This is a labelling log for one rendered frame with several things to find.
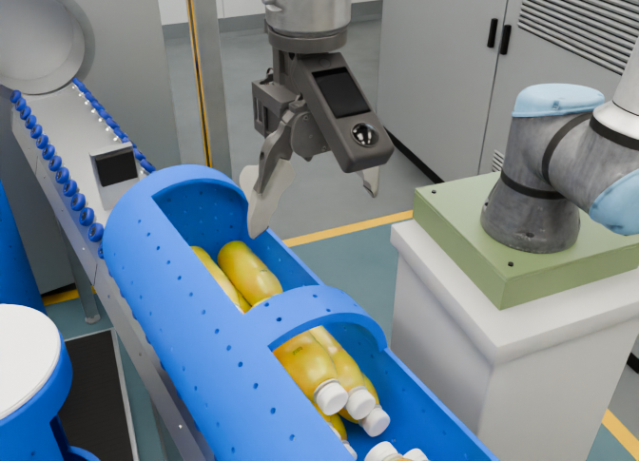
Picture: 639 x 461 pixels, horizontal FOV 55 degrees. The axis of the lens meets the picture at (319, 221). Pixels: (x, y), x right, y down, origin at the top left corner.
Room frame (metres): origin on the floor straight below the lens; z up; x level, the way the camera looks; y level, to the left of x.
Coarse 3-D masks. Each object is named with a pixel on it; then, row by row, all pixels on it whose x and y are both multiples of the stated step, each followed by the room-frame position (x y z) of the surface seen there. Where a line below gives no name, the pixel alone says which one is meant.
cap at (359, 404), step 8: (360, 392) 0.55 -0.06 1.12; (368, 392) 0.56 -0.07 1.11; (352, 400) 0.54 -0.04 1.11; (360, 400) 0.54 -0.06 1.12; (368, 400) 0.54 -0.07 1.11; (352, 408) 0.53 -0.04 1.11; (360, 408) 0.54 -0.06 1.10; (368, 408) 0.54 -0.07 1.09; (352, 416) 0.53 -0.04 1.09; (360, 416) 0.54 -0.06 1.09
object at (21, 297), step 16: (0, 192) 1.39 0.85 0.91; (0, 208) 1.36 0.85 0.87; (0, 224) 1.34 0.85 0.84; (0, 240) 1.32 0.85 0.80; (16, 240) 1.38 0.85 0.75; (0, 256) 1.31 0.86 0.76; (16, 256) 1.36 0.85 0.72; (0, 272) 1.30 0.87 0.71; (16, 272) 1.34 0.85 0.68; (0, 288) 1.28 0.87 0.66; (16, 288) 1.32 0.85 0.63; (32, 288) 1.38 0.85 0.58; (16, 304) 1.30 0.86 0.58; (32, 304) 1.35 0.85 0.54
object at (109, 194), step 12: (120, 144) 1.33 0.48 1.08; (96, 156) 1.28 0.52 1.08; (108, 156) 1.28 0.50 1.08; (120, 156) 1.29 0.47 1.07; (132, 156) 1.31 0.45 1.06; (96, 168) 1.27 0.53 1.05; (108, 168) 1.27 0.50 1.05; (120, 168) 1.29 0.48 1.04; (132, 168) 1.30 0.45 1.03; (96, 180) 1.28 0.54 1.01; (108, 180) 1.27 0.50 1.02; (120, 180) 1.28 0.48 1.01; (132, 180) 1.32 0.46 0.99; (108, 192) 1.28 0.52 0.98; (120, 192) 1.30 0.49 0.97; (108, 204) 1.28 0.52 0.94
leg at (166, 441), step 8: (152, 400) 1.01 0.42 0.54; (152, 408) 1.03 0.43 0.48; (160, 416) 1.00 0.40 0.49; (160, 424) 0.99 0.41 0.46; (160, 432) 1.01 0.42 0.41; (168, 432) 1.00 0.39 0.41; (160, 440) 1.03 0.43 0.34; (168, 440) 1.00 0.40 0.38; (168, 448) 1.00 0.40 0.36; (176, 448) 1.01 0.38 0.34; (168, 456) 0.99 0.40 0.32; (176, 456) 1.00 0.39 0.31
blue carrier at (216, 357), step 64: (128, 192) 0.90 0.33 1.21; (192, 192) 0.97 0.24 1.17; (128, 256) 0.79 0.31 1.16; (192, 256) 0.71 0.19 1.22; (192, 320) 0.61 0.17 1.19; (256, 320) 0.57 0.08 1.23; (320, 320) 0.58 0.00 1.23; (192, 384) 0.55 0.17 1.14; (256, 384) 0.49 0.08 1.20; (384, 384) 0.62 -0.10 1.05; (256, 448) 0.43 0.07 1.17; (320, 448) 0.40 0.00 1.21; (448, 448) 0.51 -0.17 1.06
